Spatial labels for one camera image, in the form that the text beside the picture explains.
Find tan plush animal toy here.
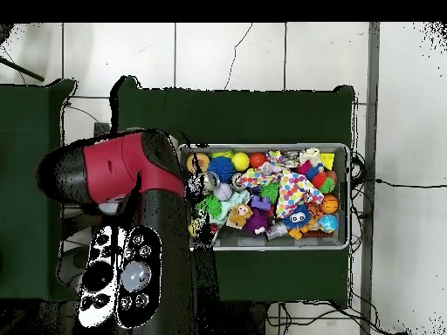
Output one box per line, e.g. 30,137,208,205
227,204,253,229

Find black panel stand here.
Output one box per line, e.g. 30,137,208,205
93,121,112,138

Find blue spiky rubber ball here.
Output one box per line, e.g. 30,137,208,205
208,154,237,182

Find polka dot cloth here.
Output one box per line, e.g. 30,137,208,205
240,163,326,219

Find plain yellow ball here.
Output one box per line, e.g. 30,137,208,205
231,152,251,172

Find dark green table cloth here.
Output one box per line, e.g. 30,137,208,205
0,76,79,303
111,75,356,308

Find black cable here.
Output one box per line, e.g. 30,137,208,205
373,177,447,189

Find shallow clear mesh bin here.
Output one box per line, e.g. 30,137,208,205
177,142,351,251

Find green spiky rubber ball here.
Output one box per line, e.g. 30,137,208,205
198,194,224,220

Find crushed silver drink can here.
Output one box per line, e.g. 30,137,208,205
198,170,221,193

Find orange ball with cream dots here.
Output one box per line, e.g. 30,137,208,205
186,152,210,175

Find purple toy building block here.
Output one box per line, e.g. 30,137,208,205
251,195,273,214

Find multicoloured spiky caterpillar toy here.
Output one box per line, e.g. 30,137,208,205
299,160,338,195

